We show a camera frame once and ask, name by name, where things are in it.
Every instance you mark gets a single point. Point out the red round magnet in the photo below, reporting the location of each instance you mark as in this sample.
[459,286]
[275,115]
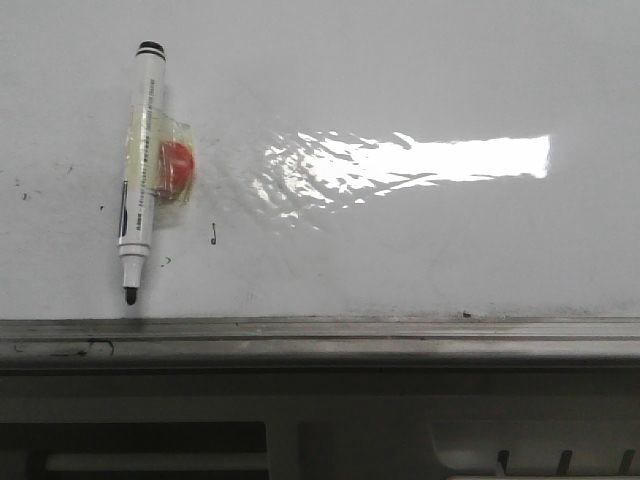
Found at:
[176,169]

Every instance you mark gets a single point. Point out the white black whiteboard marker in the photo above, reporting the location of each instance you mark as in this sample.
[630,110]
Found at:
[139,187]

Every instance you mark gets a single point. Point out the white whiteboard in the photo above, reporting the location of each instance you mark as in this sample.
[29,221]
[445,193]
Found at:
[352,158]

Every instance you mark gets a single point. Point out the grey metal whiteboard tray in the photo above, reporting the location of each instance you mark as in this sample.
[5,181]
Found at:
[301,342]

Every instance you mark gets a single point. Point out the white plastic housing below tray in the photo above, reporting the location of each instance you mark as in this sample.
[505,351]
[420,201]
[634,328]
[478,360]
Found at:
[389,424]

